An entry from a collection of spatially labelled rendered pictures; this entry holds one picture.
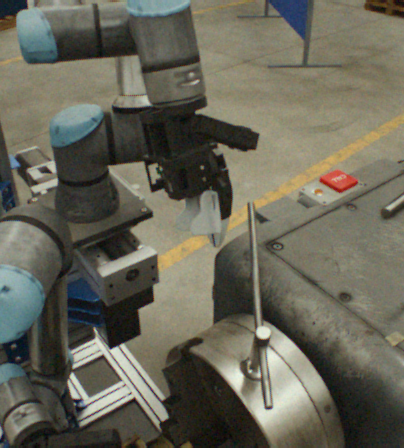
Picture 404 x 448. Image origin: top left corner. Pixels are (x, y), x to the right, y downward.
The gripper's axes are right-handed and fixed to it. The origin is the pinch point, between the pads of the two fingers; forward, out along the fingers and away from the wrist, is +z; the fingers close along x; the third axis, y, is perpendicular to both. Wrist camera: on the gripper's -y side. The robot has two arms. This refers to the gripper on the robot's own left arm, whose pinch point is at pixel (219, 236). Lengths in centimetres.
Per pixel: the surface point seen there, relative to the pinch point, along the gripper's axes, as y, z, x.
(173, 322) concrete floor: -53, 100, -137
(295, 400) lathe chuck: 0.7, 22.3, 12.6
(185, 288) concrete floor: -71, 95, -152
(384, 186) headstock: -50, 11, -9
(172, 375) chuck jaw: 11.4, 19.1, -2.4
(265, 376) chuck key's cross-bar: 6.3, 13.5, 14.2
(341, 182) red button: -41.6, 7.7, -13.9
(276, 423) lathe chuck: 5.1, 23.1, 13.2
